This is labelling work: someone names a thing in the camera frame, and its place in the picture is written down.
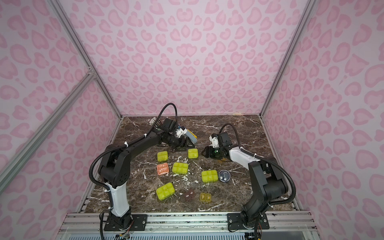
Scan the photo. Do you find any orange square pillbox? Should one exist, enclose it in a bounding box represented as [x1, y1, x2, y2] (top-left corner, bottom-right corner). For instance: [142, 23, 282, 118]
[157, 163, 170, 176]

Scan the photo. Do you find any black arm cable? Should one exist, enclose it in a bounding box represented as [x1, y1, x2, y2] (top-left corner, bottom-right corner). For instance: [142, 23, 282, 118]
[218, 122, 297, 206]
[88, 102, 178, 190]

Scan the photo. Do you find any white pillbox green lid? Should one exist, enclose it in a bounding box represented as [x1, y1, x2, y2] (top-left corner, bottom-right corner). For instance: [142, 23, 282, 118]
[156, 183, 175, 201]
[172, 163, 189, 175]
[188, 149, 199, 159]
[202, 170, 219, 183]
[157, 151, 169, 163]

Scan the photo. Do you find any aluminium front rail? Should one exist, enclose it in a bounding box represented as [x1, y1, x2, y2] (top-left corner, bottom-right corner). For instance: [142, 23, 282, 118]
[56, 211, 320, 240]

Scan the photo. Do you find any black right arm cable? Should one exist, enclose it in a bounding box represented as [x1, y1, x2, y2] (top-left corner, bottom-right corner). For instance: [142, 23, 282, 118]
[218, 122, 297, 206]

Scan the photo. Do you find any small dark red pillbox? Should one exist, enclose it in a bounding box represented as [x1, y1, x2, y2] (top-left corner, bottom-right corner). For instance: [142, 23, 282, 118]
[184, 189, 196, 202]

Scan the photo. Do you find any small yellow pillbox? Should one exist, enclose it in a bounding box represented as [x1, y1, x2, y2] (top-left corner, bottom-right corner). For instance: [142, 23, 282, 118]
[200, 193, 212, 203]

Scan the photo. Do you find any blue grey stapler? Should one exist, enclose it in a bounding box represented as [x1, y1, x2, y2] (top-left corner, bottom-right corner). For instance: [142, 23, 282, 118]
[184, 128, 198, 145]

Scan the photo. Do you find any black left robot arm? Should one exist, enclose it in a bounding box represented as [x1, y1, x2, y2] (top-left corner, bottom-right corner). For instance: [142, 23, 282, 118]
[98, 128, 190, 218]

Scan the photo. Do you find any white pillbox green lid front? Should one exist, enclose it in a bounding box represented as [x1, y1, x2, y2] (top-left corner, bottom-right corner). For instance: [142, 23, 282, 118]
[156, 183, 175, 201]

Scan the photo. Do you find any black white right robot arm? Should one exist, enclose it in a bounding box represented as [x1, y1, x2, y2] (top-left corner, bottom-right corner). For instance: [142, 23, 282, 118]
[203, 132, 289, 232]

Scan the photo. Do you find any white pillbox green lid back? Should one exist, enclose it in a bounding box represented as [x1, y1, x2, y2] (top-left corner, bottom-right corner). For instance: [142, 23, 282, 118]
[188, 149, 199, 159]

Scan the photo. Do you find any coloured pencils bundle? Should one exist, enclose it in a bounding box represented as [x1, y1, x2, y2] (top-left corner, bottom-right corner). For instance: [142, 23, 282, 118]
[150, 117, 163, 128]

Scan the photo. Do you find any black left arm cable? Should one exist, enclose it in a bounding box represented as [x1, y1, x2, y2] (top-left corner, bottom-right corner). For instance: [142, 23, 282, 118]
[88, 102, 178, 190]

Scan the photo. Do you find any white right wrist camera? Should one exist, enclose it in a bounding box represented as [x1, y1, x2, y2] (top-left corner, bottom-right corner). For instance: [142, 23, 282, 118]
[209, 135, 220, 149]

